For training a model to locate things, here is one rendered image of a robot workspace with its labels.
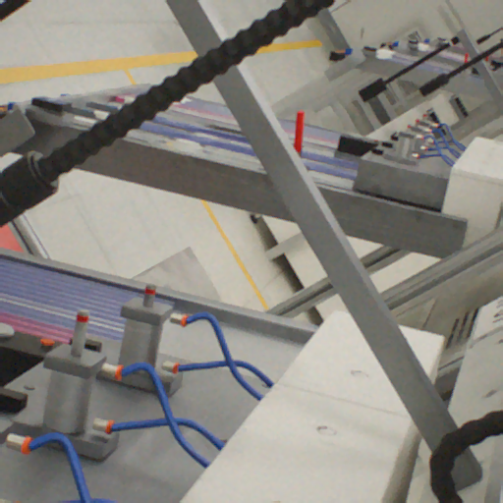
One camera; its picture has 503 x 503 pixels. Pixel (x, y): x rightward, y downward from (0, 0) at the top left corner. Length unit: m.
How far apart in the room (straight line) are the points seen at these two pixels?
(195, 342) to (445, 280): 0.82
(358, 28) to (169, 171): 7.42
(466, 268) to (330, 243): 1.18
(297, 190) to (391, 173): 1.25
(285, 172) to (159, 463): 0.16
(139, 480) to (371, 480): 0.11
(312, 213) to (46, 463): 0.18
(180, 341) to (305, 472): 0.44
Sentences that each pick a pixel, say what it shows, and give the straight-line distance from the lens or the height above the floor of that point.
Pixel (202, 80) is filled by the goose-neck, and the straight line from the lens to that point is 0.44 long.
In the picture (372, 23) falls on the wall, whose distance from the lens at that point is 9.26.
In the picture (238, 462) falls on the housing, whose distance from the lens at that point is 0.60.
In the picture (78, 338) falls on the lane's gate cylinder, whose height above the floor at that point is 1.22.
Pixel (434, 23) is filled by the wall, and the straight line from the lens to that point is 9.21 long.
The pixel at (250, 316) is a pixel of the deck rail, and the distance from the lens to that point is 1.09.
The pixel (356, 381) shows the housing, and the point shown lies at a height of 1.29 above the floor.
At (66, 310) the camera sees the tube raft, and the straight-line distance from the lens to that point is 1.02.
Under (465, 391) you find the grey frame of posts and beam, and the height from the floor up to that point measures 1.32.
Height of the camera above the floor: 1.50
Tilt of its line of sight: 17 degrees down
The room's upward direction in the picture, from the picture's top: 60 degrees clockwise
